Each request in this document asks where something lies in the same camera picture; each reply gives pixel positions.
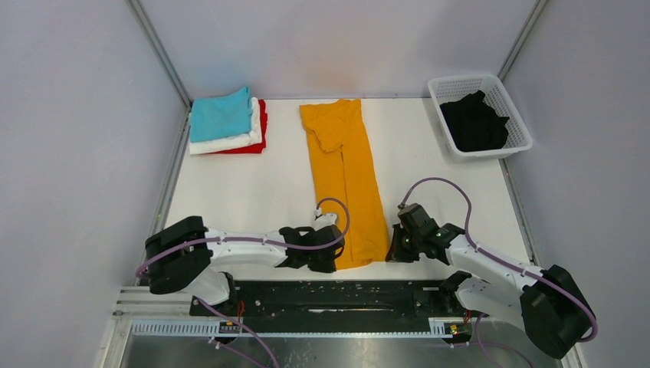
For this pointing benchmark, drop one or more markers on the black t-shirt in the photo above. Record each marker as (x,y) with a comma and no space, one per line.
(475,126)

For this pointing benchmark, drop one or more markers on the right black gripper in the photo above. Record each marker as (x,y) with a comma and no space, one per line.
(395,254)

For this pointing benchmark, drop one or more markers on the folded white t-shirt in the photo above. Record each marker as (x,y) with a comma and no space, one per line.
(233,142)

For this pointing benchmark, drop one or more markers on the folded teal t-shirt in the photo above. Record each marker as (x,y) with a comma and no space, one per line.
(214,118)

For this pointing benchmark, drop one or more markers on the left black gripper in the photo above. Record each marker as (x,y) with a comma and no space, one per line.
(327,267)

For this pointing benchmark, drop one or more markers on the white plastic basket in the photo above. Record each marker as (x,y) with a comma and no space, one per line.
(452,88)

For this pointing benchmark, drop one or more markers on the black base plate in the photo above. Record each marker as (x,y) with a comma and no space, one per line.
(338,307)

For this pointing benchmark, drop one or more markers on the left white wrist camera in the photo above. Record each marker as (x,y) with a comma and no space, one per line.
(324,219)

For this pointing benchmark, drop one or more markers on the yellow t-shirt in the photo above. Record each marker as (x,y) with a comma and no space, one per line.
(342,167)

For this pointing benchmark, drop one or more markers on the folded red t-shirt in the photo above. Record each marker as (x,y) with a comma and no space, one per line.
(258,147)

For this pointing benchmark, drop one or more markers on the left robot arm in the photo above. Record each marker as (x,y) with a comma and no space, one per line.
(191,258)

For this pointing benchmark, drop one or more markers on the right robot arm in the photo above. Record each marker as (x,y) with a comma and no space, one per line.
(546,304)

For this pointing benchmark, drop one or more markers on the white slotted cable duct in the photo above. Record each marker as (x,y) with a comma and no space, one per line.
(220,328)

